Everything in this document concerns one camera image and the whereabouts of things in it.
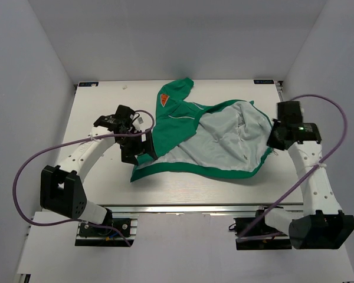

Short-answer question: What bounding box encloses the blue table label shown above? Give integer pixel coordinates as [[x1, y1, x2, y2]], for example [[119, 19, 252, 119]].
[[78, 82, 99, 87], [253, 80, 274, 85]]

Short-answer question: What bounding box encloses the left blue table label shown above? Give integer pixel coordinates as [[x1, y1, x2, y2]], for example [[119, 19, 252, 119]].
[[78, 82, 99, 87]]

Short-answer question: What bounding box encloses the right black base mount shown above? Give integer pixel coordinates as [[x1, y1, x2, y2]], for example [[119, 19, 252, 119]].
[[228, 206, 292, 251]]

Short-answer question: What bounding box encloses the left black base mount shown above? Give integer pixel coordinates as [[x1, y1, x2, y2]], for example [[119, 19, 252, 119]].
[[75, 217, 137, 247]]

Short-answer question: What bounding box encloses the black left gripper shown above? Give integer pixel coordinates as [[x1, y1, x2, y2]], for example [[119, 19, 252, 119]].
[[117, 128, 157, 165]]

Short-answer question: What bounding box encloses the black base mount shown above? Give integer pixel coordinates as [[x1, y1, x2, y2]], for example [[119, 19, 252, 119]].
[[75, 217, 137, 247], [228, 206, 292, 251]]

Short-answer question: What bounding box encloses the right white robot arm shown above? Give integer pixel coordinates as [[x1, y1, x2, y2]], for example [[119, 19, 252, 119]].
[[254, 101, 354, 249]]

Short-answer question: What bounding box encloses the green jacket with white lining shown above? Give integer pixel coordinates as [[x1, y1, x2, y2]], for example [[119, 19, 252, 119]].
[[130, 78, 272, 182]]

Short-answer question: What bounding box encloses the aluminium table front rail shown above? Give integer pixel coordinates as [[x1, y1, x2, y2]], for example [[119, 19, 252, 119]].
[[101, 203, 306, 214]]

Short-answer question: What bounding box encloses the right blue table label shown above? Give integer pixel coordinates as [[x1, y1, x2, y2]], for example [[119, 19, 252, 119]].
[[253, 80, 274, 85]]

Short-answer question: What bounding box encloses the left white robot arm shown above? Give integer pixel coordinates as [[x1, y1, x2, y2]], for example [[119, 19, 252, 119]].
[[40, 105, 158, 235]]

